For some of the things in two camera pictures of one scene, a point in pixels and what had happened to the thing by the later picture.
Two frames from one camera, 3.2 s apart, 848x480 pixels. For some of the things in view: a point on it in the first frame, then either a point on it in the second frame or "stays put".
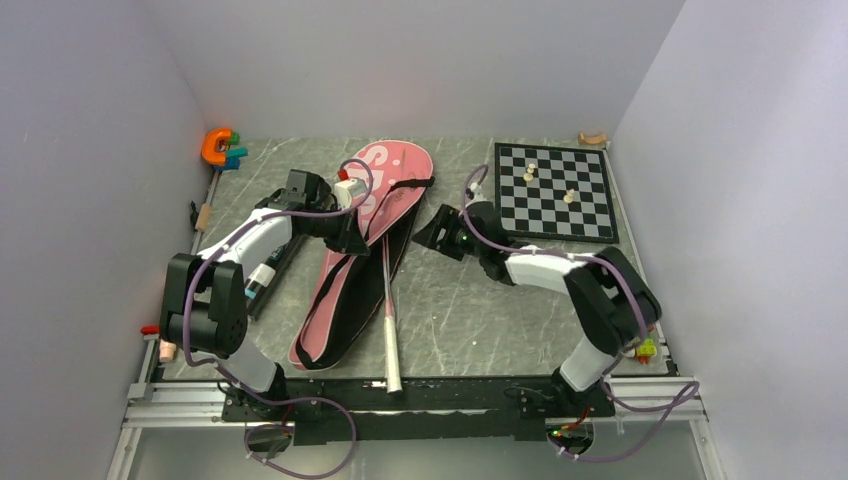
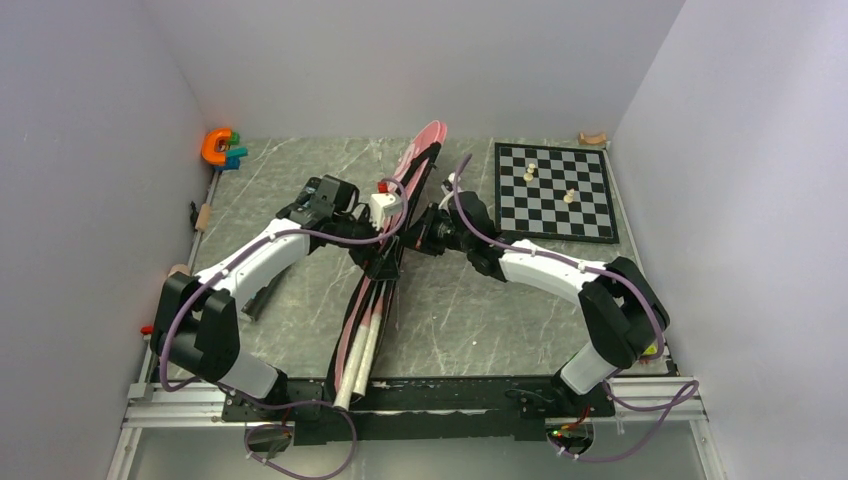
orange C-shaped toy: x=208 y=151 stays put
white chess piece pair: x=529 y=175 stays put
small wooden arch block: x=584 y=140 stays put
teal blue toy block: x=233 y=154 stays put
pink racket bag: x=394 y=176 → x=408 y=179
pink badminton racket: x=393 y=374 → x=355 y=353
